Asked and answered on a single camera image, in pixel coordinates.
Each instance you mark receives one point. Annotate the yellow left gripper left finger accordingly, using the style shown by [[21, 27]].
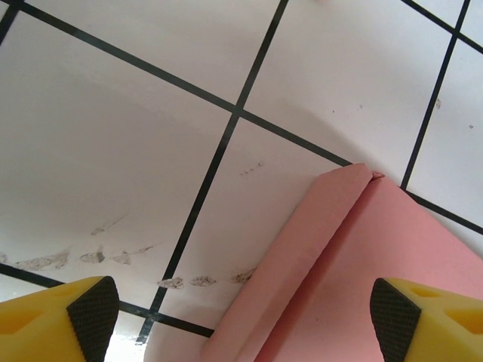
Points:
[[45, 324]]

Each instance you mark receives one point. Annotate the pink paper box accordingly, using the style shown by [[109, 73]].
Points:
[[358, 283]]

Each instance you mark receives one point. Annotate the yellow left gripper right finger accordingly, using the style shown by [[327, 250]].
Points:
[[437, 324]]

